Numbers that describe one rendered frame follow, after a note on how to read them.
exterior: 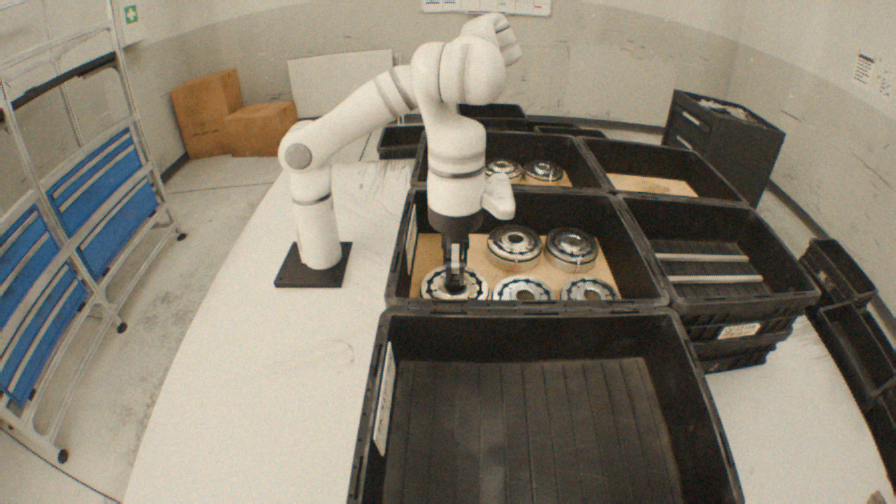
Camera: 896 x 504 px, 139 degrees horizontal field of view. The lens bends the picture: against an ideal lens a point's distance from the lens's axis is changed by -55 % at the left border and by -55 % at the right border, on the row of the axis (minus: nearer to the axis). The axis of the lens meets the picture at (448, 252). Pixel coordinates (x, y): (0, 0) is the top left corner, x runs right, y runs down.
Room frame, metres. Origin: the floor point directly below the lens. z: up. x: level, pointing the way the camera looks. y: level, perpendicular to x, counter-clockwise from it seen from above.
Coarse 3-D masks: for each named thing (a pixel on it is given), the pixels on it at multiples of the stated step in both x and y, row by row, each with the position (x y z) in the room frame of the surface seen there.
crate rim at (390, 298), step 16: (416, 192) 0.59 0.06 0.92; (512, 192) 0.59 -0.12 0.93; (528, 192) 0.59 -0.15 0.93; (544, 192) 0.59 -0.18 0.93; (560, 192) 0.59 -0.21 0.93; (576, 192) 0.59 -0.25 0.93; (592, 192) 0.59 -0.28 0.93; (400, 224) 0.48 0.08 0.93; (624, 224) 0.49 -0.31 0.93; (400, 240) 0.44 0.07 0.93; (400, 256) 0.40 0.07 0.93; (640, 256) 0.40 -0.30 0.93; (656, 272) 0.36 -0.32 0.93; (656, 288) 0.33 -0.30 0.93; (400, 304) 0.31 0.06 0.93; (416, 304) 0.31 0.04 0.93; (432, 304) 0.31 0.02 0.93; (448, 304) 0.31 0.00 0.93; (464, 304) 0.31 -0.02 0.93; (480, 304) 0.31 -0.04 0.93; (496, 304) 0.31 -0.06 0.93; (512, 304) 0.31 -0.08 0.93; (528, 304) 0.31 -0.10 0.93; (544, 304) 0.31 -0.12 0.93; (560, 304) 0.31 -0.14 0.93; (576, 304) 0.31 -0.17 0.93; (592, 304) 0.30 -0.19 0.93; (608, 304) 0.30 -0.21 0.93; (624, 304) 0.30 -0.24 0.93; (640, 304) 0.30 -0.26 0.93; (656, 304) 0.30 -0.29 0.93
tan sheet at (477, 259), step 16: (432, 240) 0.57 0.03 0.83; (480, 240) 0.57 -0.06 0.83; (544, 240) 0.57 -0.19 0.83; (416, 256) 0.52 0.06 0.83; (432, 256) 0.52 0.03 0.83; (480, 256) 0.52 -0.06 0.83; (416, 272) 0.48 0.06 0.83; (480, 272) 0.47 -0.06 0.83; (496, 272) 0.47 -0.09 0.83; (512, 272) 0.47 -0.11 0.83; (528, 272) 0.47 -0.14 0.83; (544, 272) 0.47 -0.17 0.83; (560, 272) 0.47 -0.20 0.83; (592, 272) 0.47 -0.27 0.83; (608, 272) 0.47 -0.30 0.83; (416, 288) 0.44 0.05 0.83; (560, 288) 0.43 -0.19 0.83
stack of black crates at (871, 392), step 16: (848, 304) 0.50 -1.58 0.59; (816, 320) 0.48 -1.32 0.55; (832, 320) 0.50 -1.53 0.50; (848, 320) 0.46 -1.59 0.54; (832, 336) 0.38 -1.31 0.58; (848, 336) 0.41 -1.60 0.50; (864, 336) 0.35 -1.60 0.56; (832, 352) 0.34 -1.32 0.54; (848, 352) 0.30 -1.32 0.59; (864, 352) 0.30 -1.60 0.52; (880, 352) 0.25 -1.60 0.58; (848, 368) 0.25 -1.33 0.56; (864, 368) 0.25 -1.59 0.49; (880, 368) 0.20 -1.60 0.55; (848, 384) 0.21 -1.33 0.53; (864, 384) 0.16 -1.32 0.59; (880, 384) 0.15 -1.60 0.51; (864, 400) 0.12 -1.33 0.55
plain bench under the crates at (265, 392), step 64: (384, 192) 0.97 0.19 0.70; (256, 256) 0.67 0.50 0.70; (384, 256) 0.67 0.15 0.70; (192, 320) 0.44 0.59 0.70; (256, 320) 0.46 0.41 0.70; (320, 320) 0.47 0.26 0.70; (192, 384) 0.28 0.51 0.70; (256, 384) 0.30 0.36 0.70; (320, 384) 0.32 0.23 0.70; (768, 384) 0.24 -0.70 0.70; (832, 384) 0.18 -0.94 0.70; (192, 448) 0.14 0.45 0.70; (256, 448) 0.17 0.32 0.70; (320, 448) 0.19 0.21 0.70; (768, 448) 0.10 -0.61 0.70; (832, 448) 0.03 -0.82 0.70
